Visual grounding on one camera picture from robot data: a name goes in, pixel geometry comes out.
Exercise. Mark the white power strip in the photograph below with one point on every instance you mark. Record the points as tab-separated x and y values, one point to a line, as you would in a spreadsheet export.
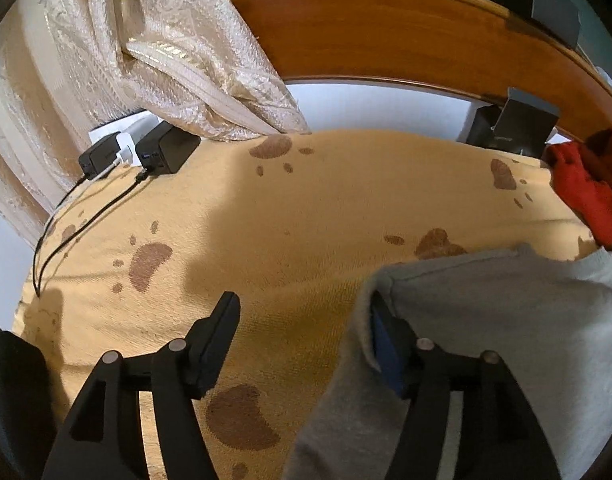
128	142

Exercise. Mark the dark box with open flaps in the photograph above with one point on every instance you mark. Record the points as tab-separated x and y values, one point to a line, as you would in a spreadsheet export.
555	15

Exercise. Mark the large black power adapter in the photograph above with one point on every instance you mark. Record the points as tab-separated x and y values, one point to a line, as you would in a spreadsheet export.
166	150

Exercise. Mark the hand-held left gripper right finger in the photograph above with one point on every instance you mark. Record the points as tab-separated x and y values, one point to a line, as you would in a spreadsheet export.
388	355

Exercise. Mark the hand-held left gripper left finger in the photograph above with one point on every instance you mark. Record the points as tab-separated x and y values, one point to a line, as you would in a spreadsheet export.
213	345

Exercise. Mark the cream patterned curtain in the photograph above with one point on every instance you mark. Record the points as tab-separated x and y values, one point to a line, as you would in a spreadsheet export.
161	35

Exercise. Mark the dark cloth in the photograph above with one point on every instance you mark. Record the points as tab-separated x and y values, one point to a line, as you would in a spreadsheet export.
16	400

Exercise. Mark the wooden headboard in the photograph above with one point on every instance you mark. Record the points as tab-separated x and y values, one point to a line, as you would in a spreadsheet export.
385	35

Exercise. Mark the grey sweater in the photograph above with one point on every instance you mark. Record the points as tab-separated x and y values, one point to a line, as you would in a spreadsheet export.
485	300

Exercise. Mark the red sweater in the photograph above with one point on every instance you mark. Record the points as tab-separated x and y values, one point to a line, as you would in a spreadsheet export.
585	195

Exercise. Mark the small black power adapter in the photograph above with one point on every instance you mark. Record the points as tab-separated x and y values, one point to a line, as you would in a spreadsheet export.
98	157

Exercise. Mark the black box with open lid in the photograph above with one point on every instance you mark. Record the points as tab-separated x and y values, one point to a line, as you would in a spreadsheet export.
523	130

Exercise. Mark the small black box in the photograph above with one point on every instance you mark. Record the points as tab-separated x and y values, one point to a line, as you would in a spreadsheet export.
480	127

